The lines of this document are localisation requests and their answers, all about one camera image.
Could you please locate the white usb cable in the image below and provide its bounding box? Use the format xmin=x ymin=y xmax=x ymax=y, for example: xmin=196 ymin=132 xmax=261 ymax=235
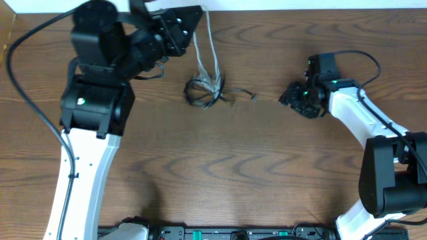
xmin=192 ymin=7 xmax=224 ymax=109

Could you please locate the black usb cable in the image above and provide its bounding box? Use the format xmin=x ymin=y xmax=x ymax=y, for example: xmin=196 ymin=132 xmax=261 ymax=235
xmin=183 ymin=76 xmax=258 ymax=109

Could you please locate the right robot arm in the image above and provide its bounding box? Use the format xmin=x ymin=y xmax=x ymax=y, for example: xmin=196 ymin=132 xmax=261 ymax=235
xmin=279 ymin=52 xmax=426 ymax=239

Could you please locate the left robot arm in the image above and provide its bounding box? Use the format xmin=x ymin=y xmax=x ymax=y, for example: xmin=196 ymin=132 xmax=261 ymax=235
xmin=45 ymin=1 xmax=203 ymax=239

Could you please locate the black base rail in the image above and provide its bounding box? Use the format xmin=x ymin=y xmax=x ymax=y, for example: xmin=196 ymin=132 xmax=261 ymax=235
xmin=97 ymin=216 xmax=410 ymax=240

